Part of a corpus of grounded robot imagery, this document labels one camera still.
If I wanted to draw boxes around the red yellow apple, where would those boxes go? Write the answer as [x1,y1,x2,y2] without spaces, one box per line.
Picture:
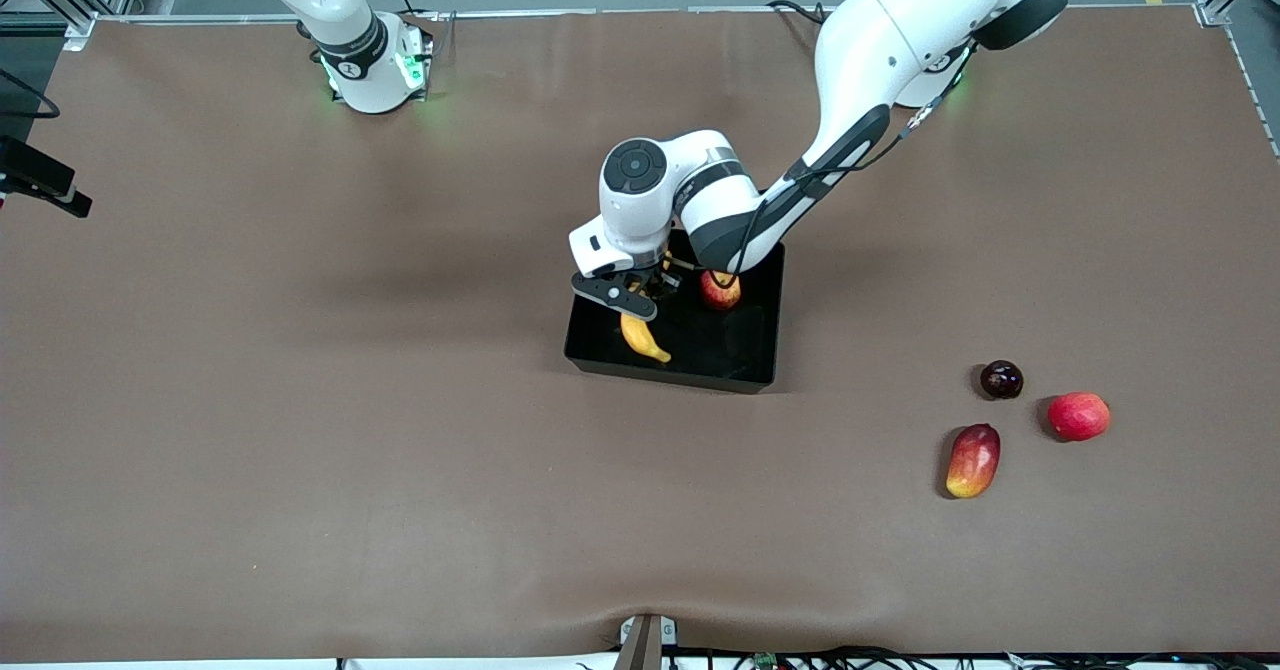
[698,270,744,312]

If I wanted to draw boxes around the yellow banana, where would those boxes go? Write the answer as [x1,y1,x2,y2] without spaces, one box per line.
[619,312,674,365]

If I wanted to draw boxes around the black plastic box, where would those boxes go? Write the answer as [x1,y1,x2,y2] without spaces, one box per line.
[563,230,787,395]

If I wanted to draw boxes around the brown table mat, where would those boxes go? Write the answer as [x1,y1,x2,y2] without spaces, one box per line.
[0,5,1280,664]

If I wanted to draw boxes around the dark purple plum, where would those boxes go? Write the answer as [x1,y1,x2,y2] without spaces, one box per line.
[979,360,1025,401]

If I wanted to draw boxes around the red yellow mango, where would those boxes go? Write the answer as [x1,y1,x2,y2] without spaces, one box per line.
[945,423,1003,500]

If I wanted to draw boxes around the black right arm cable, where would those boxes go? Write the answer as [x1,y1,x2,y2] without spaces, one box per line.
[0,67,61,121]

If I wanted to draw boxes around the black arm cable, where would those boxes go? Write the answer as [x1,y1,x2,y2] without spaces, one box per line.
[0,67,61,121]
[710,42,979,292]

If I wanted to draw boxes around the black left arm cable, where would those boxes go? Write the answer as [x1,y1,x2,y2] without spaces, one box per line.
[710,42,979,292]

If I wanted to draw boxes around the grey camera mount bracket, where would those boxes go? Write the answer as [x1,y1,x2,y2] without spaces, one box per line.
[615,612,679,670]

